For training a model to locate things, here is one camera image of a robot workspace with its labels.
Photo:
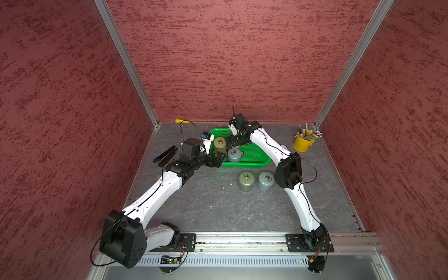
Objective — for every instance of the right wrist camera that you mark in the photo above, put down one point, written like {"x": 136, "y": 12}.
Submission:
{"x": 237, "y": 124}

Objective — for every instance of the yellow marker at wall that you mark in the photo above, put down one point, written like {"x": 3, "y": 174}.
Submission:
{"x": 178, "y": 121}

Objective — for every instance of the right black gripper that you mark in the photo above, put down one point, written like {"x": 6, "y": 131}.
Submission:
{"x": 235, "y": 143}

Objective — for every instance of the yellow pen cup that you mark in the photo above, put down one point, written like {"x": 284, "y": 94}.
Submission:
{"x": 302, "y": 144}

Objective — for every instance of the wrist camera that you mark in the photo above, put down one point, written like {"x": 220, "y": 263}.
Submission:
{"x": 207, "y": 140}
{"x": 237, "y": 124}

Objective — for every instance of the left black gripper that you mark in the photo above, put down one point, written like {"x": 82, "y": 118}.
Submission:
{"x": 212, "y": 164}

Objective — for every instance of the grey-blue tea canister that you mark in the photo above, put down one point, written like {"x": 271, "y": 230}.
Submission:
{"x": 266, "y": 181}

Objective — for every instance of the beige tea canister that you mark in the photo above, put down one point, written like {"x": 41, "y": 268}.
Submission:
{"x": 219, "y": 143}

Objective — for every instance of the aluminium front rail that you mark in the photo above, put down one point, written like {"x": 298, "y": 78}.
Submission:
{"x": 261, "y": 256}

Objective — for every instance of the olive tea canister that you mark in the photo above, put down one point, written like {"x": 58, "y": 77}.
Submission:
{"x": 220, "y": 150}

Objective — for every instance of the aluminium frame post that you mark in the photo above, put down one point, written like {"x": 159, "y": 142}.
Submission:
{"x": 371, "y": 28}
{"x": 113, "y": 30}

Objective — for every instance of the black tongs tool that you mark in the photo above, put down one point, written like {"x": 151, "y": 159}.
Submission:
{"x": 164, "y": 158}

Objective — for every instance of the left aluminium frame post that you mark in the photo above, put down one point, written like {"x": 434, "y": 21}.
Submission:
{"x": 113, "y": 30}

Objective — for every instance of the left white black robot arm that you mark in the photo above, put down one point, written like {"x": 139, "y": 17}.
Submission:
{"x": 125, "y": 236}

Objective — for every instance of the green plastic basket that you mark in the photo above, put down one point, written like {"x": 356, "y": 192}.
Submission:
{"x": 254, "y": 156}

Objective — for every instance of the right aluminium frame post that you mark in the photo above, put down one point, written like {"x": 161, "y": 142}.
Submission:
{"x": 371, "y": 28}

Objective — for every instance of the green tea canister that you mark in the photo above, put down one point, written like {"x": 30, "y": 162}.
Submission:
{"x": 246, "y": 181}

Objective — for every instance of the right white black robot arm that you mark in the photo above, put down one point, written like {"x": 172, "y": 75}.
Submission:
{"x": 288, "y": 176}

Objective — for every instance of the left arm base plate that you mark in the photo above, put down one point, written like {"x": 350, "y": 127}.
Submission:
{"x": 185, "y": 242}

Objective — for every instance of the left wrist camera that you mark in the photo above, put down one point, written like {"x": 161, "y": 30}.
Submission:
{"x": 207, "y": 140}

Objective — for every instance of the grey tea canister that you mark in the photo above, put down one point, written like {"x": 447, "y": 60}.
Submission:
{"x": 234, "y": 155}

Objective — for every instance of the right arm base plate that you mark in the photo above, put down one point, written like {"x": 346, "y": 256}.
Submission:
{"x": 301, "y": 243}

